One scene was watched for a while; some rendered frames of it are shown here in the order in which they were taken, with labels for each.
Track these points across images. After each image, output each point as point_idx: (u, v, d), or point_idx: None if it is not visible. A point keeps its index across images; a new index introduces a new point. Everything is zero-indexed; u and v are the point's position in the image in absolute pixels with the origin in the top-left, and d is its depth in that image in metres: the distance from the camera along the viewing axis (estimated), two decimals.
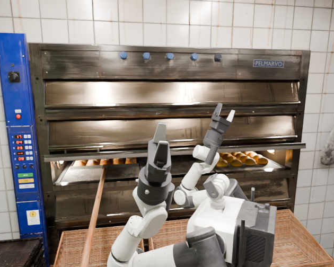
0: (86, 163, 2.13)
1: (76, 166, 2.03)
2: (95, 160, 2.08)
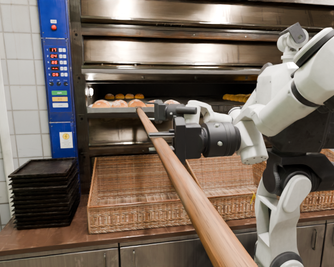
0: None
1: (96, 107, 1.38)
2: (123, 102, 1.43)
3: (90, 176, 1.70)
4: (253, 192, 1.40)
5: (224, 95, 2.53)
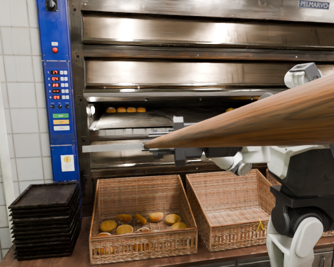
0: (111, 242, 1.40)
1: (105, 221, 1.53)
2: (127, 222, 1.58)
3: (92, 198, 1.67)
4: (259, 220, 1.37)
5: (227, 108, 2.50)
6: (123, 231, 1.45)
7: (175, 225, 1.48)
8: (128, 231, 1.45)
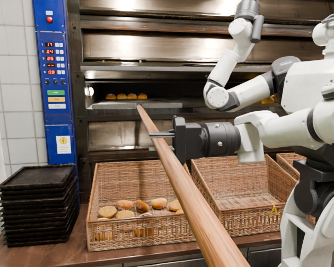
0: None
1: (104, 207, 1.41)
2: (128, 209, 1.46)
3: (90, 183, 1.55)
4: (272, 204, 1.25)
5: None
6: (124, 217, 1.33)
7: (180, 211, 1.36)
8: (129, 217, 1.34)
